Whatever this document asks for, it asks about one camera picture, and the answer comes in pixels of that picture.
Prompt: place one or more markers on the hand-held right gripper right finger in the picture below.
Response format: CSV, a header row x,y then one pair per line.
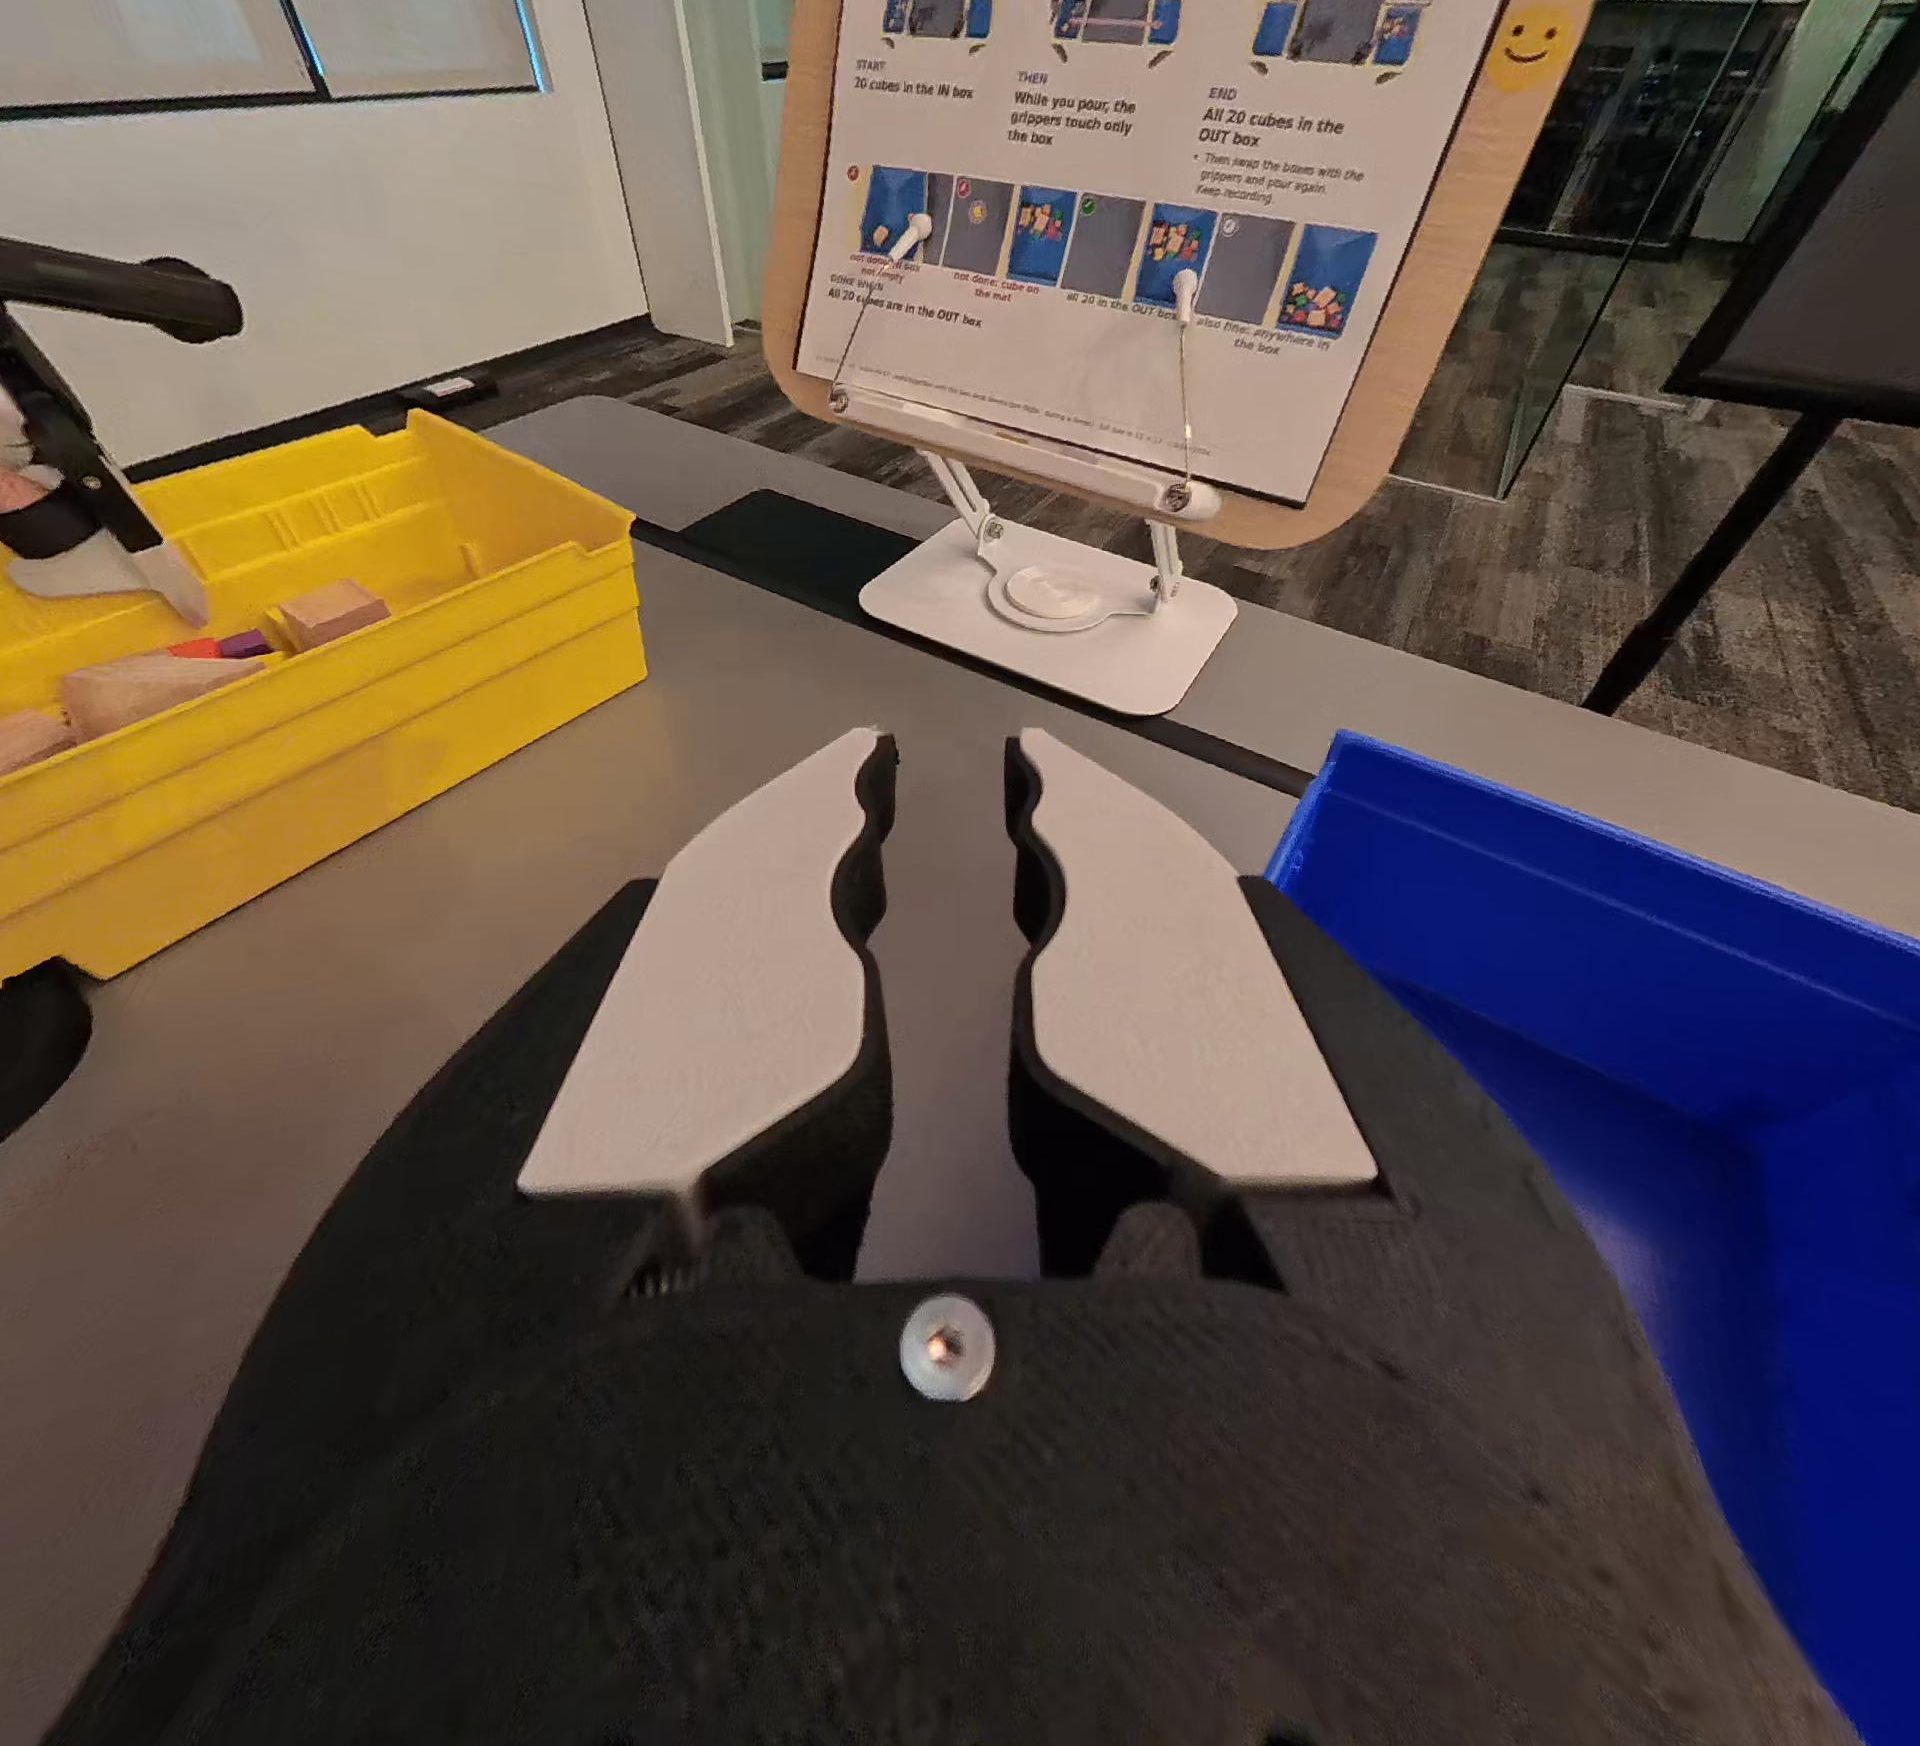
x,y
1185,1011

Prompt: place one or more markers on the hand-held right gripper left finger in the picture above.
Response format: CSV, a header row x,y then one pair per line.
x,y
720,1011

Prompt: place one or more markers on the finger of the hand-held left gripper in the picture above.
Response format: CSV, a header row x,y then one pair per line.
x,y
121,573

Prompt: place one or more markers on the pile of coloured wooden cubes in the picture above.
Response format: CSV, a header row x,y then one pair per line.
x,y
150,688

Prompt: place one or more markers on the yellow plastic box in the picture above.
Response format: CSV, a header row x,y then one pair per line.
x,y
374,756

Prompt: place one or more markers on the blue plastic box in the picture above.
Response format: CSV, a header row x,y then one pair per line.
x,y
1575,907

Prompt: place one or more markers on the black floor power box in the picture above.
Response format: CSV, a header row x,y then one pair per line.
x,y
446,392

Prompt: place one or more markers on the person's left hand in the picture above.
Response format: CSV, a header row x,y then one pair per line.
x,y
23,490

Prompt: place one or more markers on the black round object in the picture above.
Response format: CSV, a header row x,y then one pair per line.
x,y
30,1048

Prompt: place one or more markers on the wooden document stand white base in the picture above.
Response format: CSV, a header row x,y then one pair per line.
x,y
1410,427

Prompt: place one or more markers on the black board on stand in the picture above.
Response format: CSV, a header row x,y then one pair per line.
x,y
1830,276

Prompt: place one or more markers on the printed instruction sheet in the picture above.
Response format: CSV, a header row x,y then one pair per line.
x,y
1141,21

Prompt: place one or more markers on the yellow smiley sticker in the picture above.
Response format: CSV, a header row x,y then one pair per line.
x,y
1526,50

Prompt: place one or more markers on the glass partition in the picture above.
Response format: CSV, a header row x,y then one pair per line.
x,y
1725,50

